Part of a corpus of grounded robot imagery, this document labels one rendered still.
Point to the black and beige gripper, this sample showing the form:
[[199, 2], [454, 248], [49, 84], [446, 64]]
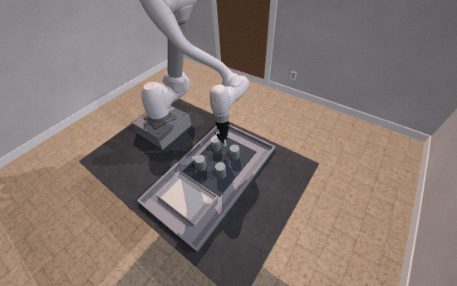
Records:
[[222, 131]]

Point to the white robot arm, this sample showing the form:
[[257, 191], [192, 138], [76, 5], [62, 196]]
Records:
[[157, 98]]

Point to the clear glass cylinder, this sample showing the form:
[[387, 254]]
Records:
[[215, 142], [234, 152], [200, 162], [220, 170]]

